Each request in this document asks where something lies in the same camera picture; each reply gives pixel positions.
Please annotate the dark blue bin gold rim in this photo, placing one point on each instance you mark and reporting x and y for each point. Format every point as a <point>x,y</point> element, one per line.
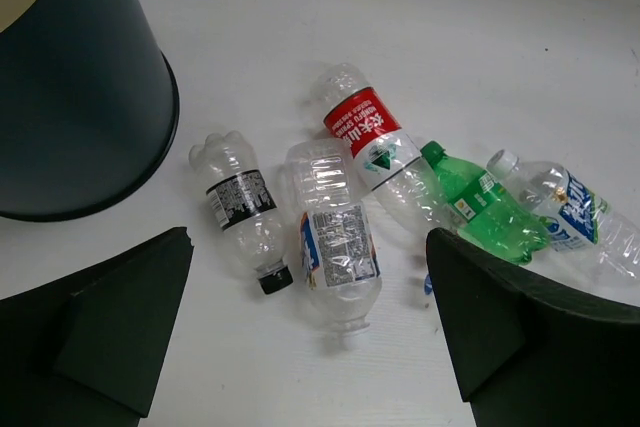
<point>89,106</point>

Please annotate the clear bottle red white label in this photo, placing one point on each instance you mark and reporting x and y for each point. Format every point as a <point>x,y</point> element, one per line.
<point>386,158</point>

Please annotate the small blue cap piece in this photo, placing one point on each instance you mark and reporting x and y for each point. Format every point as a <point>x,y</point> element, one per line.
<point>428,288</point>

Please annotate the clear bottle black label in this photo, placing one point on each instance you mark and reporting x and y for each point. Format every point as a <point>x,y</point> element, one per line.
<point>252,226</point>

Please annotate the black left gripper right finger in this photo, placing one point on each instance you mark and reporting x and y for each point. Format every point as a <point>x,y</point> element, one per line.
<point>527,350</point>

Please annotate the green plastic bottle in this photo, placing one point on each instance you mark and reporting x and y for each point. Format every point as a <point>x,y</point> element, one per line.
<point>484,212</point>

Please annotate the clear bottle orange blue label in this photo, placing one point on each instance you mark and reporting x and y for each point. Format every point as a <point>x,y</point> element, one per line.
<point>338,255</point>

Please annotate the clear bottle blue green label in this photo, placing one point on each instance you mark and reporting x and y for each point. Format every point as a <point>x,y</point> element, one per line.
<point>595,239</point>

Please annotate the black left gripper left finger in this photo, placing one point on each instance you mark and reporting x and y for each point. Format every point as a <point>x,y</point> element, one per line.
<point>88,349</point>

